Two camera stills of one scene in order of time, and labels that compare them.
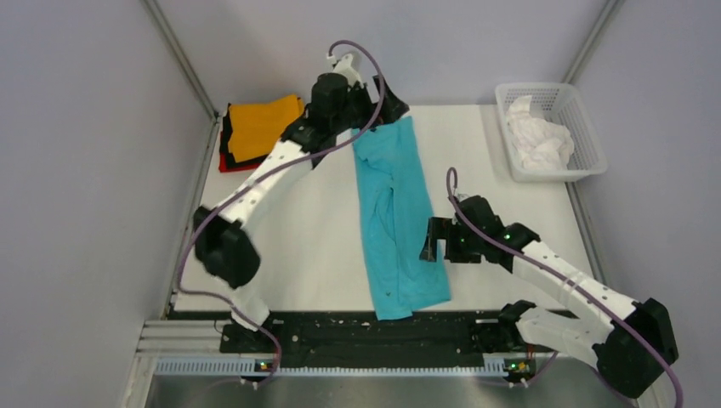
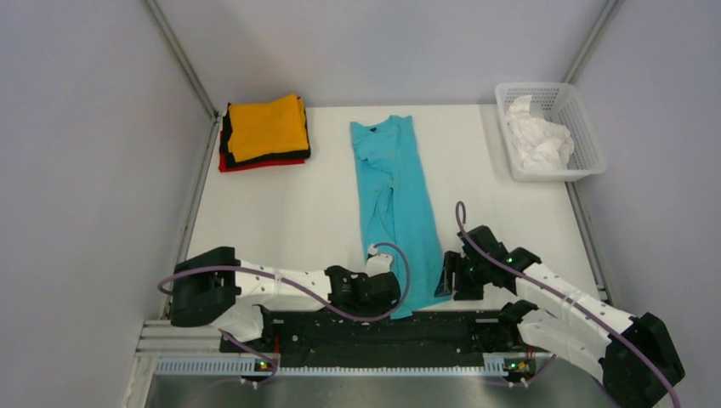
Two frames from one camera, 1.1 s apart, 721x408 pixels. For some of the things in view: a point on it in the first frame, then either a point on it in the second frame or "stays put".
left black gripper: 393,108 → 380,308
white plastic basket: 545,133 stays put
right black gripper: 443,228 → 454,262
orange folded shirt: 257,127 stays put
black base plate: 379,339 stays put
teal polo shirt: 396,206 stays put
